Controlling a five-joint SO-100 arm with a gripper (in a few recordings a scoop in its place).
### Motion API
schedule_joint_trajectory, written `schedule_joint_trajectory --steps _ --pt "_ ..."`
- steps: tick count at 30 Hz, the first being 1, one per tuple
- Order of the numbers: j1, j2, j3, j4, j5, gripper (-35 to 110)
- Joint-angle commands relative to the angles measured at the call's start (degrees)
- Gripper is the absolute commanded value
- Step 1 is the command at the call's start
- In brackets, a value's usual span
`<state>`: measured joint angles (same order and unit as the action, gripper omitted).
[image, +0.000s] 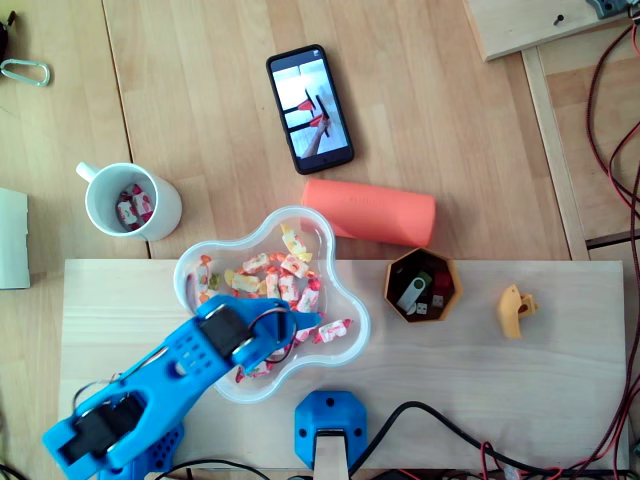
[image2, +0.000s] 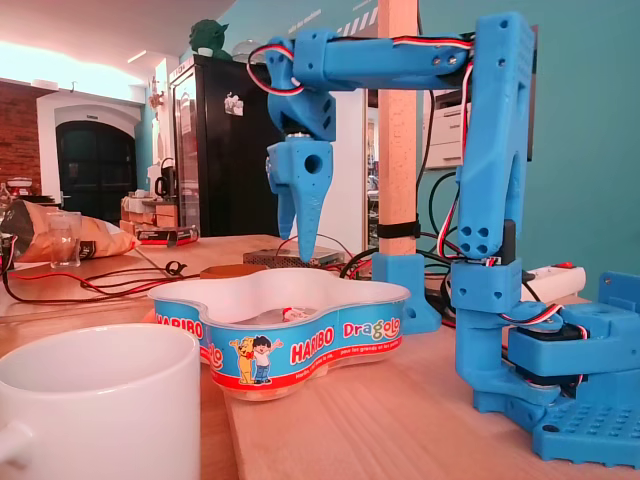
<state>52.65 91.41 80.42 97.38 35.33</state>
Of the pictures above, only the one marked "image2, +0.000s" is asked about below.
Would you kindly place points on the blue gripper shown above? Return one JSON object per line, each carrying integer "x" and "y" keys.
{"x": 304, "y": 172}

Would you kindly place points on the blue post base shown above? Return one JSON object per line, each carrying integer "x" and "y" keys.
{"x": 400, "y": 285}

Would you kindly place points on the black kettle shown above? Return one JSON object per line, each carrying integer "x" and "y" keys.
{"x": 162, "y": 182}

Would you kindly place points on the clear glass dome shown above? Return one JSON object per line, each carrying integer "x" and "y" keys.
{"x": 245, "y": 50}

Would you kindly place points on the wooden crates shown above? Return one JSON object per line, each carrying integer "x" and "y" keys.
{"x": 150, "y": 210}

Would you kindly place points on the metal power supply box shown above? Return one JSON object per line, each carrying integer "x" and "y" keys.
{"x": 280, "y": 256}

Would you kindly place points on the blue 3D-printed robot arm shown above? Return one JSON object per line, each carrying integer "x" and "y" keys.
{"x": 495, "y": 150}

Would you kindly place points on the white ceramic mug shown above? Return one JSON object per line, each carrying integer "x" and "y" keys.
{"x": 100, "y": 400}

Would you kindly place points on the black arched door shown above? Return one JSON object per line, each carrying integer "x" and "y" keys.
{"x": 95, "y": 170}

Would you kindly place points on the clear drinking glass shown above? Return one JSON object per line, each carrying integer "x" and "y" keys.
{"x": 65, "y": 240}

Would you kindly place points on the wooden post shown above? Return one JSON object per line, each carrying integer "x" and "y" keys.
{"x": 397, "y": 150}

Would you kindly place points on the light wooden base board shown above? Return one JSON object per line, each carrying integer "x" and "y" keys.
{"x": 375, "y": 425}

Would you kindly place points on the black red flat box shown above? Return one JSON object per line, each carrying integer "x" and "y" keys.
{"x": 167, "y": 234}

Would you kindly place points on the black fridge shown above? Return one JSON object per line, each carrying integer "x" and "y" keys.
{"x": 225, "y": 175}

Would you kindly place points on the white power strip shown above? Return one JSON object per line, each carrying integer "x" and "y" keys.
{"x": 555, "y": 280}

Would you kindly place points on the clear Haribo candy tub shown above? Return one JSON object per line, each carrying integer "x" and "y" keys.
{"x": 310, "y": 345}

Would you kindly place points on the green Yoda figurine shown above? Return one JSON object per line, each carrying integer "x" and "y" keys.
{"x": 207, "y": 35}

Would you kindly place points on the white office printer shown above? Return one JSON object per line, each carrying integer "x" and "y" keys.
{"x": 445, "y": 135}

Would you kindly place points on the fridge magnet picture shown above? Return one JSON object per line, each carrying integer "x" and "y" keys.
{"x": 233, "y": 104}

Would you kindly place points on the crumpled chips bag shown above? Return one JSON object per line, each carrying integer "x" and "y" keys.
{"x": 100, "y": 240}

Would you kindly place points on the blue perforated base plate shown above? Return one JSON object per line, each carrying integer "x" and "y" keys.
{"x": 590, "y": 435}

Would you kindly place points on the red white wrapped candy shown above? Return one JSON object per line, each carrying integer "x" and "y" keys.
{"x": 292, "y": 315}

